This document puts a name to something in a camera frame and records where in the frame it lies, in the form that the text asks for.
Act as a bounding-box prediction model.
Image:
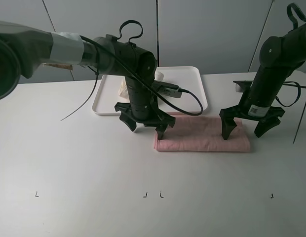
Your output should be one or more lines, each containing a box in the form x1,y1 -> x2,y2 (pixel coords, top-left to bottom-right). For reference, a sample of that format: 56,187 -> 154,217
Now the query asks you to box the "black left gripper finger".
155,124 -> 168,140
119,113 -> 137,132

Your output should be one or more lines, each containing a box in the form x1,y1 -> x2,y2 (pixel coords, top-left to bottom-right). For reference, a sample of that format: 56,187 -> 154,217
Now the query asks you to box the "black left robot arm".
0,21 -> 175,139

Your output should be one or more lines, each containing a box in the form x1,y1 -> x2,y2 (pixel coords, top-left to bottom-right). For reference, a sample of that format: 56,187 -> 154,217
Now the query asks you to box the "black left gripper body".
115,95 -> 176,127

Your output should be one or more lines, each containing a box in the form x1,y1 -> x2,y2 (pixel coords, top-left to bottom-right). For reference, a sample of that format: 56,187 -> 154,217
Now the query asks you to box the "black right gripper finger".
221,117 -> 237,140
254,117 -> 281,137

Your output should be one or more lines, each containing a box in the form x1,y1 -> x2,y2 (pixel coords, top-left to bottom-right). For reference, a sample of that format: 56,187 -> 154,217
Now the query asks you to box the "right black cable bundle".
276,2 -> 306,145

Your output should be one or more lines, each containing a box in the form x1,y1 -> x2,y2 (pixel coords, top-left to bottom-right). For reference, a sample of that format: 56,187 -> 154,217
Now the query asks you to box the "black cable tie tail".
60,66 -> 99,121

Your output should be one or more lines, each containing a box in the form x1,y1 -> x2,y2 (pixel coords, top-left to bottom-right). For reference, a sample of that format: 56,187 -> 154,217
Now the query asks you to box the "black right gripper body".
219,99 -> 285,123

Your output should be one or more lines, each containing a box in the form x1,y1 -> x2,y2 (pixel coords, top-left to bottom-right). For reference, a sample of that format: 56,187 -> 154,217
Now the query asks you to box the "white textured towel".
118,71 -> 164,100

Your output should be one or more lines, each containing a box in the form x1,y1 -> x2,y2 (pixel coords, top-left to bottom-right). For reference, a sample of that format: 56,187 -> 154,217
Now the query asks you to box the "white rectangular plastic tray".
92,66 -> 208,116

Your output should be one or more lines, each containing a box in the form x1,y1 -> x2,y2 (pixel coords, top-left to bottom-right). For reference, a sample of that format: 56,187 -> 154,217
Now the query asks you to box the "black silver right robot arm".
220,23 -> 306,140

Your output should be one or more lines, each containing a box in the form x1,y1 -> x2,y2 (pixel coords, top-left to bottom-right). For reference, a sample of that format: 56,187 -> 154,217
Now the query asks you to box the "left black camera cable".
78,19 -> 209,117

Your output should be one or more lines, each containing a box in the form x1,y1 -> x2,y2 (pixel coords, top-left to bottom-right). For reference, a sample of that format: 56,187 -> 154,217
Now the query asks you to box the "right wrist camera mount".
233,80 -> 252,93

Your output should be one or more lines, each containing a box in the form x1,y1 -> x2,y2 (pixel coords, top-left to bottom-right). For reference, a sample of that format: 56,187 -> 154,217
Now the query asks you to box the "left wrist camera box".
152,80 -> 182,98

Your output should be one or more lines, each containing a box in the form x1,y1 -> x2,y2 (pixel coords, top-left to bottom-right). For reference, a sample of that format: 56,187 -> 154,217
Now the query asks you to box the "pink textured towel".
154,116 -> 251,153

